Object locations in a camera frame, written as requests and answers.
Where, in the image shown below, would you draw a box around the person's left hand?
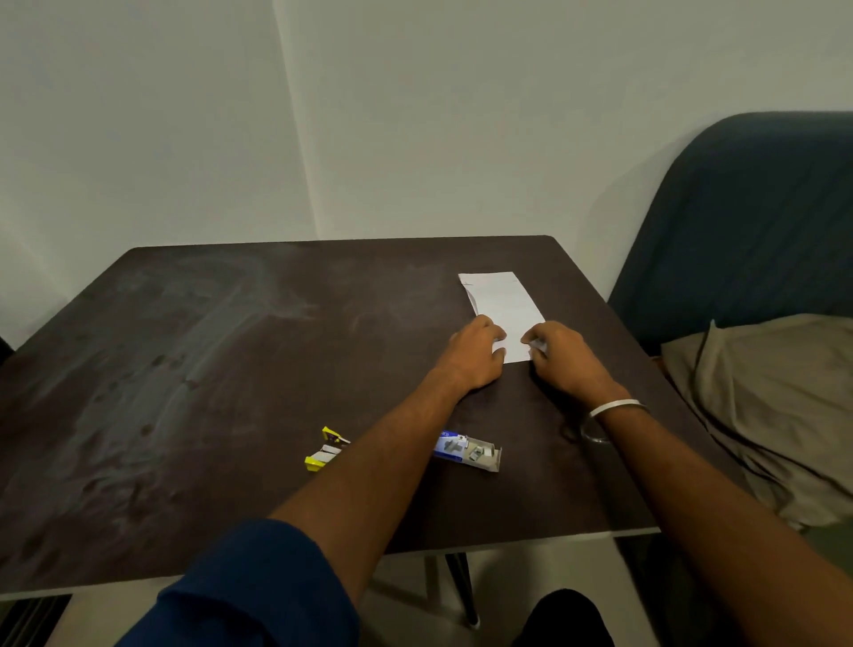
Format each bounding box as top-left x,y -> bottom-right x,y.
431,315 -> 510,395

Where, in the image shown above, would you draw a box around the person's right hand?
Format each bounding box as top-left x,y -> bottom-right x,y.
519,321 -> 633,409

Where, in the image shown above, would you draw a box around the white papers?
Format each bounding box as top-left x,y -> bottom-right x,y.
457,271 -> 548,365

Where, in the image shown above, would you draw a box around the blue staples box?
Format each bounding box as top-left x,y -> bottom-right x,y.
434,431 -> 504,474

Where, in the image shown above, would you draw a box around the yellow and silver stapler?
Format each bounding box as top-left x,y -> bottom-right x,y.
303,426 -> 353,474

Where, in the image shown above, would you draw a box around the person's right forearm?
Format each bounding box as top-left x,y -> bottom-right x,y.
591,399 -> 853,647

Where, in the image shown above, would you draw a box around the person's left forearm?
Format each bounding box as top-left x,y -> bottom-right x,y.
268,368 -> 469,609

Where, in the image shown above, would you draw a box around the beige cloth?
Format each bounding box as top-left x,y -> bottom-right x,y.
659,313 -> 853,532

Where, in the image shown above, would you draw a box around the black metal table leg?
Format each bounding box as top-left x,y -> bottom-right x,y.
442,551 -> 482,630

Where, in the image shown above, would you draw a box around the dark green sofa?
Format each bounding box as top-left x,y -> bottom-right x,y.
606,111 -> 853,647

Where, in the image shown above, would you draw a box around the blue left shirt sleeve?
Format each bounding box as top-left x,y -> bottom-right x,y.
115,519 -> 363,647

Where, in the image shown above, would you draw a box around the silver bracelet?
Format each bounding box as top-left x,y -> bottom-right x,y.
578,397 -> 650,445

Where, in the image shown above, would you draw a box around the black sliding door frame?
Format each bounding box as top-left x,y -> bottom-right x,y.
0,335 -> 73,647

